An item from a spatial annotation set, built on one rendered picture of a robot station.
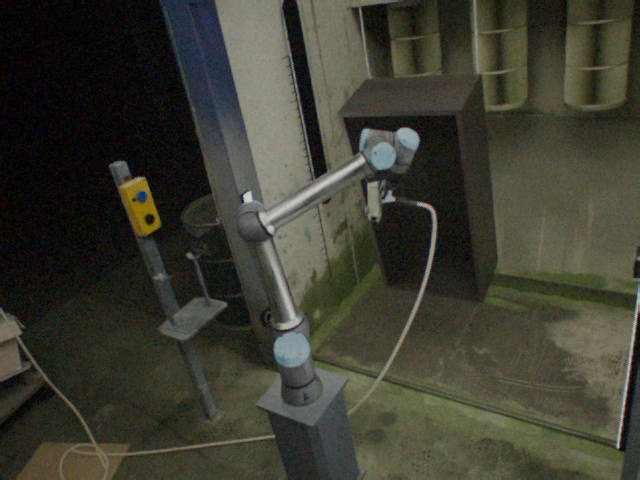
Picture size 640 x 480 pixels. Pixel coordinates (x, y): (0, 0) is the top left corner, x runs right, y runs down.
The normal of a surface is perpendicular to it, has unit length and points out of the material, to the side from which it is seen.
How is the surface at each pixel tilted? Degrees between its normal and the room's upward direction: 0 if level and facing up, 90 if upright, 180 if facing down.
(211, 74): 90
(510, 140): 57
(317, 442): 90
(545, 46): 90
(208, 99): 90
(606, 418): 0
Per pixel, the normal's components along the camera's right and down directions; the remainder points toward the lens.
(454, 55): -0.53, 0.48
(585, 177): -0.55, -0.07
